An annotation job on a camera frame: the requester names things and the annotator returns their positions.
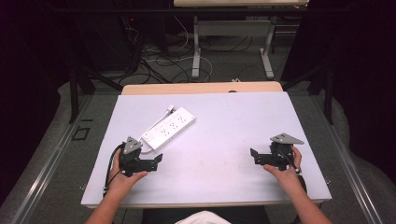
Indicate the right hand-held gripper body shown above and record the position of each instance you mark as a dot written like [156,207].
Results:
[281,154]

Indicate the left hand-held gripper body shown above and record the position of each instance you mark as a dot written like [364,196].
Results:
[130,154]

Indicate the person's right hand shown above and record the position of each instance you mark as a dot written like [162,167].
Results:
[288,176]

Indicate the person's left hand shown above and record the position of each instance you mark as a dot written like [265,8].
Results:
[120,183]

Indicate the white power strip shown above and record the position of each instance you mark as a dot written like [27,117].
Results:
[169,127]

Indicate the white table cover sheet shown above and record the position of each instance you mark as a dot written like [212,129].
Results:
[214,149]

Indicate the person's dark trousers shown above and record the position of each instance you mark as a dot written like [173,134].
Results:
[249,215]

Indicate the person's white shirt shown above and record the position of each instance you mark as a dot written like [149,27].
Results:
[204,218]

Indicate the black metal stand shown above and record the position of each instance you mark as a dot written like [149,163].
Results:
[74,93]
[327,93]

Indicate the wooden table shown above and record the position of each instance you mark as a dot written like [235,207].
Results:
[193,88]

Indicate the dark equipment cabinet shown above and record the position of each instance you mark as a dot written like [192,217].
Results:
[106,40]

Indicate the white desk with metal legs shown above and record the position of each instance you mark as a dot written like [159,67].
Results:
[230,28]

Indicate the aluminium floor rail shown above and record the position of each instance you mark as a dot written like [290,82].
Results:
[46,168]
[348,168]

